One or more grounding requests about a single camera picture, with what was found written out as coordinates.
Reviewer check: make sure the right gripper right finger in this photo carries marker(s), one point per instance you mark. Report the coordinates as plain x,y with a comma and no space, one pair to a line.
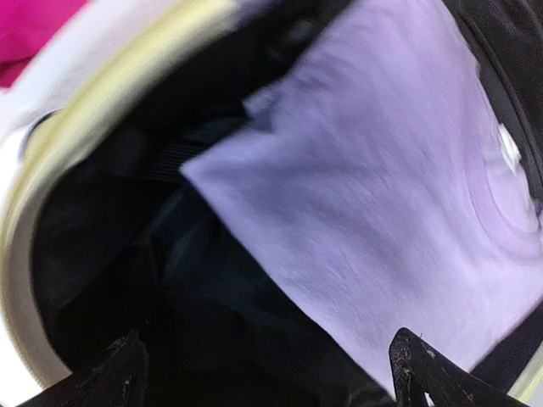
422,374

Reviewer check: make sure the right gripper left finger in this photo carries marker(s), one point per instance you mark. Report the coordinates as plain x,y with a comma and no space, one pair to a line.
118,378

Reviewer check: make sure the pale yellow hard suitcase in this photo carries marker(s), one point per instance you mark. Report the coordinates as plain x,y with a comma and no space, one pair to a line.
104,235

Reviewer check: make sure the purple cloth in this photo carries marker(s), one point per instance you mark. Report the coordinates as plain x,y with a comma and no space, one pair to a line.
374,190

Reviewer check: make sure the red cloth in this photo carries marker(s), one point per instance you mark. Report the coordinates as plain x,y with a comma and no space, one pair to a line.
26,27

